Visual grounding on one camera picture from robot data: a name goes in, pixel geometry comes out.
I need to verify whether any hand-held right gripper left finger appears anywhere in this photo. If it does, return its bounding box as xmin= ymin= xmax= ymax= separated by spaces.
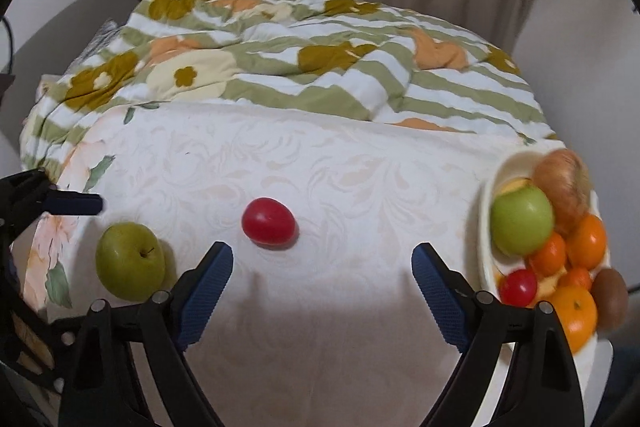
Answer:
xmin=59 ymin=242 xmax=235 ymax=427

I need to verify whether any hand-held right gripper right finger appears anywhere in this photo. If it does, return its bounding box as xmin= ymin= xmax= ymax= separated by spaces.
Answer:
xmin=411 ymin=243 xmax=586 ymax=427

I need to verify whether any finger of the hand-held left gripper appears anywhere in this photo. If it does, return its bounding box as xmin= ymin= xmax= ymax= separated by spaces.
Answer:
xmin=42 ymin=191 xmax=104 ymax=217
xmin=0 ymin=171 xmax=52 ymax=210

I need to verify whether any cream oval plate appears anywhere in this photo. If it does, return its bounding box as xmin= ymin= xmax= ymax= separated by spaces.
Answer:
xmin=477 ymin=149 xmax=615 ymax=388

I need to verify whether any red tomato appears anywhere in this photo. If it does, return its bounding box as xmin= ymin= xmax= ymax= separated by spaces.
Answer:
xmin=498 ymin=269 xmax=538 ymax=307
xmin=241 ymin=198 xmax=297 ymax=248

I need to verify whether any green apple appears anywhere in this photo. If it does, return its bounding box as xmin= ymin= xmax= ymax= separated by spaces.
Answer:
xmin=95 ymin=222 xmax=167 ymax=302
xmin=490 ymin=184 xmax=556 ymax=257

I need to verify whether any small mandarin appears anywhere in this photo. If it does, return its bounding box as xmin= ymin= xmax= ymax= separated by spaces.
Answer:
xmin=557 ymin=267 xmax=593 ymax=293
xmin=528 ymin=232 xmax=568 ymax=278
xmin=565 ymin=214 xmax=608 ymax=270

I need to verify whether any large orange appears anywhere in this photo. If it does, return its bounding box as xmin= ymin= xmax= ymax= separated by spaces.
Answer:
xmin=542 ymin=285 xmax=599 ymax=354

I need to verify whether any brown kiwi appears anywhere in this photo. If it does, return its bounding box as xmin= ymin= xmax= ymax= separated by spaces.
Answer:
xmin=590 ymin=268 xmax=628 ymax=330

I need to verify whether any white floral tablecloth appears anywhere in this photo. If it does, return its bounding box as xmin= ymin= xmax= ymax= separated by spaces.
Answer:
xmin=22 ymin=99 xmax=561 ymax=427

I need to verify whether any brown onion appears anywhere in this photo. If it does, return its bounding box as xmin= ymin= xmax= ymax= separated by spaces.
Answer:
xmin=532 ymin=149 xmax=593 ymax=235

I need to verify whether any striped floral quilt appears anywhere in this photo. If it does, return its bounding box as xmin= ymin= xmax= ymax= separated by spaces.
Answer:
xmin=20 ymin=0 xmax=558 ymax=188

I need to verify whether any black cable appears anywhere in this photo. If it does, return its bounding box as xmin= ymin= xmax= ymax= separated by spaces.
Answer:
xmin=0 ymin=17 xmax=16 ymax=75

